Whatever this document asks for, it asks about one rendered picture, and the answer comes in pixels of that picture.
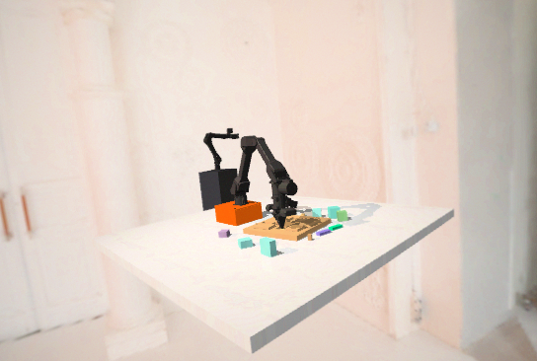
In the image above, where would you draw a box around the purple flat block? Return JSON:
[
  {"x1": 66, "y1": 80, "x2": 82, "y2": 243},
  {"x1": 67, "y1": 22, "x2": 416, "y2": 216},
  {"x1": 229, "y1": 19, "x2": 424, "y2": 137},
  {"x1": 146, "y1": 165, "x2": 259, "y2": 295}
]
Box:
[{"x1": 316, "y1": 229, "x2": 332, "y2": 237}]

